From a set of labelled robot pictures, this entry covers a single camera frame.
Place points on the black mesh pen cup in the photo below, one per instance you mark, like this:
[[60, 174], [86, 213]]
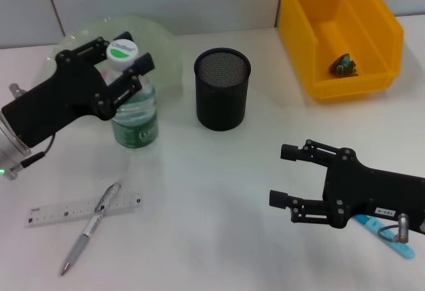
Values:
[[220, 101]]

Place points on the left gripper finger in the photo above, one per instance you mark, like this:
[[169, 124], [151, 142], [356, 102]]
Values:
[[89, 46], [144, 65]]

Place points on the silver ballpoint pen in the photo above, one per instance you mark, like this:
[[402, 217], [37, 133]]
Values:
[[86, 231]]

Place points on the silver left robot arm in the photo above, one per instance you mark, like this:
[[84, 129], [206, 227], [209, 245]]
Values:
[[10, 151]]

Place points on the pink peach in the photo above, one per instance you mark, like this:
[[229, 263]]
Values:
[[105, 73]]

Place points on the clear plastic ruler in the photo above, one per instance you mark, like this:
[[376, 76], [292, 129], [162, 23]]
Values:
[[66, 213]]

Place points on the green plastic scrap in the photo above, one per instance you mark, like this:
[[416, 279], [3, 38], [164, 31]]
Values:
[[343, 65]]

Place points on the yellow plastic bin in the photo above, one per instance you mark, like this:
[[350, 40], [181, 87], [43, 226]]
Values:
[[345, 12]]

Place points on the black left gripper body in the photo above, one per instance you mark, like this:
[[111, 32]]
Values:
[[66, 95]]

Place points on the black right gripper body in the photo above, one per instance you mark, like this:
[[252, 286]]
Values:
[[365, 191]]

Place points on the green glass fruit bowl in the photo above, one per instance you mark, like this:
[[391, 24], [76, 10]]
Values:
[[166, 58]]

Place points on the clear green-label water bottle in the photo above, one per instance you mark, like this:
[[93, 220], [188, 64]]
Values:
[[136, 128]]

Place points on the blue scissors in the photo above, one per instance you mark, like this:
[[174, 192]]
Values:
[[403, 249]]

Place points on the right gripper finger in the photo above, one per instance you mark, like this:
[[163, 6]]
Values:
[[290, 152], [279, 198]]

